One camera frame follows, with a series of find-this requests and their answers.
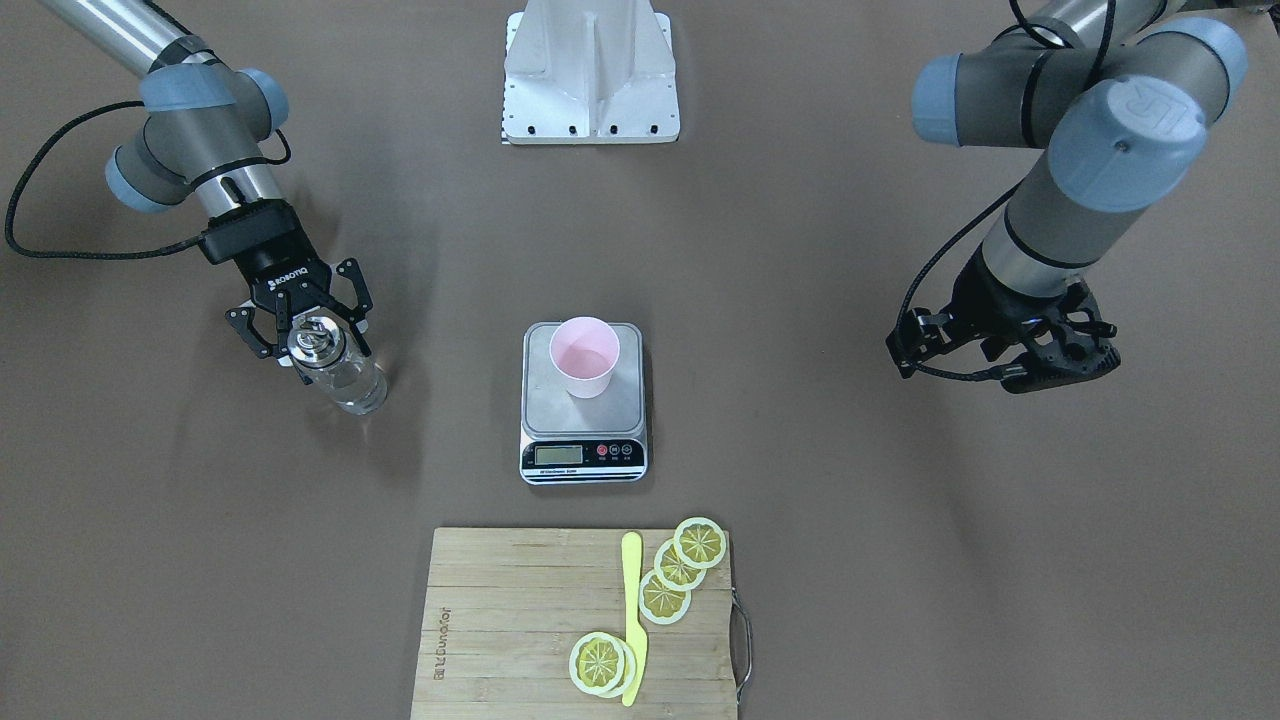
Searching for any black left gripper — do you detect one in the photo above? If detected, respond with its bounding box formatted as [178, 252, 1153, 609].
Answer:
[945, 250, 1121, 395]

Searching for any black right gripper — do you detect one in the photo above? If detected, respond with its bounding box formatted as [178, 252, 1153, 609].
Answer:
[225, 218, 372, 361]

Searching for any glass sauce bottle metal cap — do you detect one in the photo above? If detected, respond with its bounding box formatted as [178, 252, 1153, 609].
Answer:
[285, 315, 389, 416]

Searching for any pink plastic cup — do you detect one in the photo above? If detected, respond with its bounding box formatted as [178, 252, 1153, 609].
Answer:
[549, 316, 621, 398]

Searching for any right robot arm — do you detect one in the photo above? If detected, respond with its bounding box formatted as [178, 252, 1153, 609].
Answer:
[47, 1, 372, 364]

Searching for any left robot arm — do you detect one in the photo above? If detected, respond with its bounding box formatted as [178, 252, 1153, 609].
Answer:
[886, 1, 1249, 393]

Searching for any digital kitchen scale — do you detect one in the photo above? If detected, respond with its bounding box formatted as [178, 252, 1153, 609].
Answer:
[518, 322, 649, 486]

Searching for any bamboo cutting board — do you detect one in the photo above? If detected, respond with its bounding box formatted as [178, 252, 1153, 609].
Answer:
[410, 527, 753, 719]

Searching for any yellow plastic knife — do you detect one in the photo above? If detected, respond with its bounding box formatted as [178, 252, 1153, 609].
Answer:
[621, 530, 649, 707]

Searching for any lemon slice top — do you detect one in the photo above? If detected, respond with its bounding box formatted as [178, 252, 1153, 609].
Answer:
[673, 516, 730, 570]

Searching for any lemon slice behind front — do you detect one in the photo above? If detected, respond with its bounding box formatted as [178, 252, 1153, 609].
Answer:
[600, 635, 637, 700]

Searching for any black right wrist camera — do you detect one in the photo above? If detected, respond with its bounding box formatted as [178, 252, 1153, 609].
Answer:
[198, 199, 301, 265]

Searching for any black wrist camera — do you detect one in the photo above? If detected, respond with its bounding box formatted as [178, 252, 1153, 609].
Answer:
[884, 307, 989, 382]
[198, 199, 301, 265]

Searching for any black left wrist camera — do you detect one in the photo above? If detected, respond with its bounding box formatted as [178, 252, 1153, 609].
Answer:
[884, 307, 989, 382]

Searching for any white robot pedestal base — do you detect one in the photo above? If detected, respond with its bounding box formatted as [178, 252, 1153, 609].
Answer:
[500, 1, 681, 145]

